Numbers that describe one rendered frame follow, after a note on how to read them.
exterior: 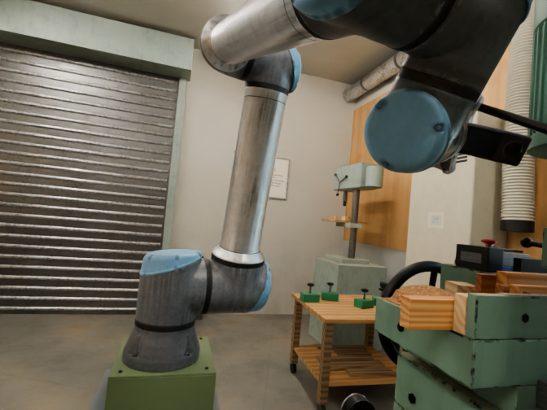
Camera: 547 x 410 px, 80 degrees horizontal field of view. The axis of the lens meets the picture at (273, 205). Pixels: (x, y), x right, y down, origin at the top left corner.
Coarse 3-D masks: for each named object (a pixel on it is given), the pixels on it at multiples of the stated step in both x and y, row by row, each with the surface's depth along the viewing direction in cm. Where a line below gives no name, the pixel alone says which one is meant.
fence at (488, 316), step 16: (480, 304) 40; (496, 304) 41; (512, 304) 42; (528, 304) 42; (544, 304) 43; (480, 320) 40; (496, 320) 41; (512, 320) 41; (528, 320) 42; (544, 320) 43; (480, 336) 40; (496, 336) 41; (512, 336) 41; (528, 336) 42; (544, 336) 43
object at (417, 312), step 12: (408, 300) 42; (420, 300) 42; (432, 300) 42; (444, 300) 43; (408, 312) 42; (420, 312) 42; (432, 312) 42; (444, 312) 43; (408, 324) 42; (420, 324) 42; (432, 324) 42; (444, 324) 43
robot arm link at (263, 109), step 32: (256, 64) 78; (288, 64) 80; (256, 96) 80; (256, 128) 81; (256, 160) 82; (256, 192) 84; (224, 224) 88; (256, 224) 86; (224, 256) 85; (256, 256) 88; (224, 288) 84; (256, 288) 88
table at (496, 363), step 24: (384, 312) 57; (408, 336) 51; (432, 336) 46; (456, 336) 42; (432, 360) 46; (456, 360) 42; (480, 360) 40; (504, 360) 41; (528, 360) 42; (480, 384) 40; (504, 384) 41; (528, 384) 42
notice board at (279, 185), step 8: (280, 160) 356; (288, 160) 359; (232, 168) 341; (280, 168) 356; (288, 168) 359; (280, 176) 356; (288, 176) 359; (272, 184) 353; (280, 184) 356; (272, 192) 353; (280, 192) 356
